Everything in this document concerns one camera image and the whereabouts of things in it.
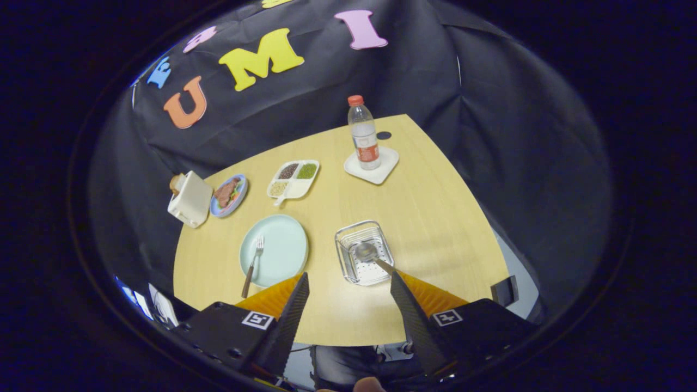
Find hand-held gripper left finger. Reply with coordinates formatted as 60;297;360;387
173;272;310;382

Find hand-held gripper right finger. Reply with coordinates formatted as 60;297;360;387
390;269;540;379

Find metal fork wooden handle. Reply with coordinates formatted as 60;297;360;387
242;235;265;299

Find metal spoon wooden handle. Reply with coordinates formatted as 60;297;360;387
354;242;397;275

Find person's dark clothing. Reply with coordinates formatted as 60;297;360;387
313;345;431;390

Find light green plate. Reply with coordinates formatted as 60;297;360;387
240;214;309;288

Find black chair armrest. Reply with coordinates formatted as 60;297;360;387
491;275;519;307

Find white papers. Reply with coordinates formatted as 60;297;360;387
148;283;180;327

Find white divided tray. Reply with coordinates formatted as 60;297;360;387
266;160;320;206

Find small blue plate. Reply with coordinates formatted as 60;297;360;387
210;174;249;218

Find brown steak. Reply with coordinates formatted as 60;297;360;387
213;177;241;207

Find white square coaster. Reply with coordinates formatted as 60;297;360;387
344;146;400;185

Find white toaster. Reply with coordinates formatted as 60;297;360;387
167;170;213;228

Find clear water bottle red cap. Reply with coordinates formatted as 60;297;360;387
347;95;381;170

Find black backdrop cloth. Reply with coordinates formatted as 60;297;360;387
90;0;613;327

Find metal wire basket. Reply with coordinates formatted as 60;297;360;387
334;220;395;286

